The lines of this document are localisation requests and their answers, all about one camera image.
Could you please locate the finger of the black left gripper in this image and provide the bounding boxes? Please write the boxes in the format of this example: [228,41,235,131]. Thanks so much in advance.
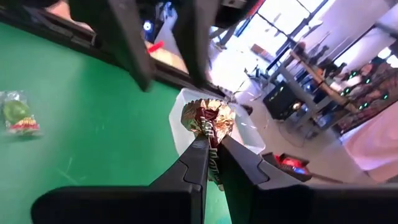
[172,0,218,88]
[70,0,155,92]

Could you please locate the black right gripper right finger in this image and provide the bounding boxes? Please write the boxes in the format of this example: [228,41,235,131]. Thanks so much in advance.
[218,134,312,224]

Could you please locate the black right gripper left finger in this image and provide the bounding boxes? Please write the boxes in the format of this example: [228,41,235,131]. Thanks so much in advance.
[150,136,210,224]

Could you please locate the gold brown candy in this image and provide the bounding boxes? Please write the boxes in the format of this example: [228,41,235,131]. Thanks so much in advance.
[181,98,236,190]

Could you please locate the small red tag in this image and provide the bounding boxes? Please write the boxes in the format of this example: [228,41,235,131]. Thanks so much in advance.
[147,40,165,54]

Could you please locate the clear plastic bin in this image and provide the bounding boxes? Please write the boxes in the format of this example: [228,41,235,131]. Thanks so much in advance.
[169,88,267,156]

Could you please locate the black red power box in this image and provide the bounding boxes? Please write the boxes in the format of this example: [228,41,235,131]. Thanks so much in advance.
[262,151,313,184]

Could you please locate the black equipment case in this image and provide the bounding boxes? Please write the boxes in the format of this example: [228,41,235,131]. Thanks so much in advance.
[263,81,304,121]

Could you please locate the green felt table mat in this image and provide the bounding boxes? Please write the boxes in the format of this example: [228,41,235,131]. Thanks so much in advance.
[0,21,233,224]

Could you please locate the grey metal stand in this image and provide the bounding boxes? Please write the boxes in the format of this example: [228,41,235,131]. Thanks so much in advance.
[273,60,335,130]

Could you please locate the long wooden bench table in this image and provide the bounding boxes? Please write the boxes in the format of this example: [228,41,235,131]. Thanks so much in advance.
[289,49,358,114]

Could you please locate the green gummy clear wrapper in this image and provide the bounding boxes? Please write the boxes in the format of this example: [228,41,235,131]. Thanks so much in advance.
[0,90,43,137]

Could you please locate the white covered table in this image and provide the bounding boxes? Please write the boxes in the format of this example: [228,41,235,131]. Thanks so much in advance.
[340,101,398,184]

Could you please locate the dark rack green lights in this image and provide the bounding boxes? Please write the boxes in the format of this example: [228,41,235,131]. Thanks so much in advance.
[335,58,398,134]

